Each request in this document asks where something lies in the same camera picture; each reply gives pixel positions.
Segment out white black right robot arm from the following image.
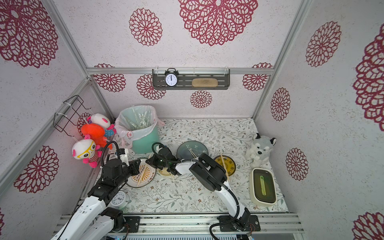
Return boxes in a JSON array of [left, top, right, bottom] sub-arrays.
[[146, 142, 251, 240]]

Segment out green trash bin with bag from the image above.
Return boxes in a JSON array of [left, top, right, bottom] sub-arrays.
[[115, 105, 165, 154]]

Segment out black wire wall basket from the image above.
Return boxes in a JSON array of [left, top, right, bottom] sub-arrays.
[[52, 95, 92, 137]]

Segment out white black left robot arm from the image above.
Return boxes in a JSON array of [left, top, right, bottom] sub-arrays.
[[52, 141, 141, 240]]

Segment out white wrist camera on left gripper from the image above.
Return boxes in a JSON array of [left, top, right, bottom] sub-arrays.
[[118, 149, 129, 166]]

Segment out yellow black patterned plate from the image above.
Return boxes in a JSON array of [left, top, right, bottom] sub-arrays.
[[214, 155, 236, 177]]

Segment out dark green glass plate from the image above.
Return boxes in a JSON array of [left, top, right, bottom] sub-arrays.
[[177, 141, 209, 160]]

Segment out grey husky plush toy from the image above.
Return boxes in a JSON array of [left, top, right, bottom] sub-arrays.
[[245, 133, 277, 168]]

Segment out red plush toy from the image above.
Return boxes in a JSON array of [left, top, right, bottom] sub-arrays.
[[81, 124, 107, 148]]

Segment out black alarm clock on shelf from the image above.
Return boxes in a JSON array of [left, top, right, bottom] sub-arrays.
[[165, 68, 179, 87]]

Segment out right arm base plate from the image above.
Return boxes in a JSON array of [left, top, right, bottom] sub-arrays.
[[220, 215, 261, 232]]

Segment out disposable chopsticks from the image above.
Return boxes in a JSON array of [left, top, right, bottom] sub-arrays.
[[220, 154, 230, 183], [189, 149, 197, 159], [137, 166, 147, 187]]

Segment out white green rectangular tray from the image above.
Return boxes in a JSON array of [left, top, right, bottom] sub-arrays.
[[250, 168, 277, 207]]

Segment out small pale yellow plate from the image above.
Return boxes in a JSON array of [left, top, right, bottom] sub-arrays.
[[157, 168, 173, 178]]

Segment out white alarm clock on table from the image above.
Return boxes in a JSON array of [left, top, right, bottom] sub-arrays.
[[108, 191, 131, 210]]

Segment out grey wall shelf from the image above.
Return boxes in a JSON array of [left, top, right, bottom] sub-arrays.
[[152, 69, 231, 90]]

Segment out white plush with yellow glasses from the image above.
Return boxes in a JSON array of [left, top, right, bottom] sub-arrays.
[[72, 135, 102, 168]]

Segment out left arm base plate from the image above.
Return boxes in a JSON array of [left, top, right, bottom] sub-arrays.
[[109, 216, 141, 234]]

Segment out white orange patterned plate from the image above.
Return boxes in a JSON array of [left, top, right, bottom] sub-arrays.
[[127, 159, 157, 188]]

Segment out wooden brush on shelf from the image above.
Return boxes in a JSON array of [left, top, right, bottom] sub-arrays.
[[192, 78, 219, 88]]

